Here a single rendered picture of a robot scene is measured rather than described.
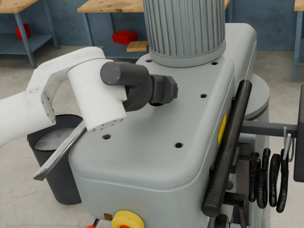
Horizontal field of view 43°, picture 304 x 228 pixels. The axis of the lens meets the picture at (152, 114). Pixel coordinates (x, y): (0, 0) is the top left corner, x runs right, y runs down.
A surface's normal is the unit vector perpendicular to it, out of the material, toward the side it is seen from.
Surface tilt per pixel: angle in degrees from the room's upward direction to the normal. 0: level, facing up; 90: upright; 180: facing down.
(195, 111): 0
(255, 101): 0
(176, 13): 90
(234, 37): 0
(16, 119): 68
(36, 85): 50
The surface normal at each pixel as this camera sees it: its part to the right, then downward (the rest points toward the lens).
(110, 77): -0.43, 0.07
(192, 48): 0.11, 0.54
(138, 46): -0.13, -0.82
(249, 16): -0.32, 0.56
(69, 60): -0.01, -0.11
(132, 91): 0.34, 0.15
